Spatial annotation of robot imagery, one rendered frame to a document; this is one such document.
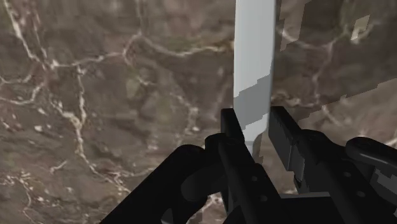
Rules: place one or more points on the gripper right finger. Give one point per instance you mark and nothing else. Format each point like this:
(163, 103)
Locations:
(322, 161)

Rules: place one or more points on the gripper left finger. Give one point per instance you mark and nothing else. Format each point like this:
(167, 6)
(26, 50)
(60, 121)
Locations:
(235, 173)

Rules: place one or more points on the pale grey slab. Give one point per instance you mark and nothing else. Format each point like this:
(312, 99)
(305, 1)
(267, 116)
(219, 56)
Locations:
(253, 62)

